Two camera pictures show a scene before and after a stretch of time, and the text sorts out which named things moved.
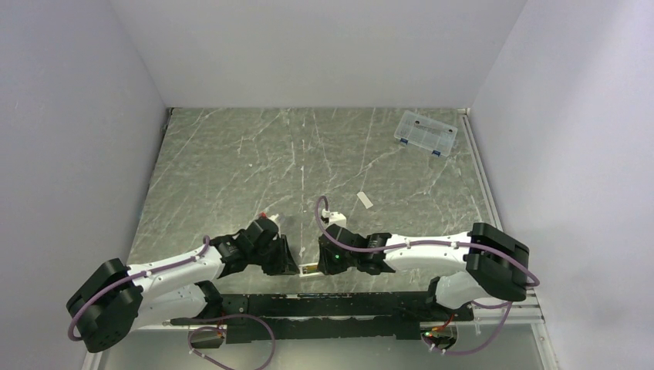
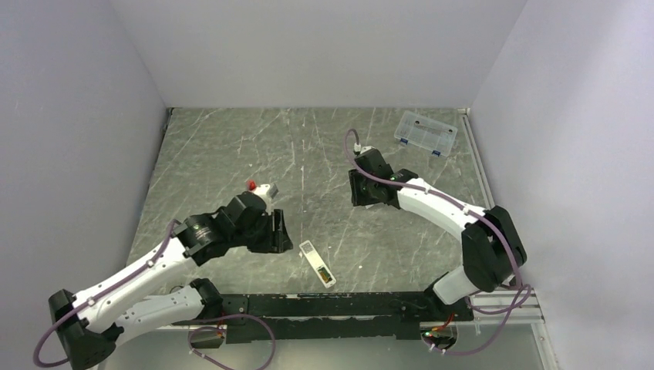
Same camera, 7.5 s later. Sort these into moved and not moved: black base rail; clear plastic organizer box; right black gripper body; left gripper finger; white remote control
Moved: white remote control; right black gripper body; left gripper finger
Not moved: black base rail; clear plastic organizer box
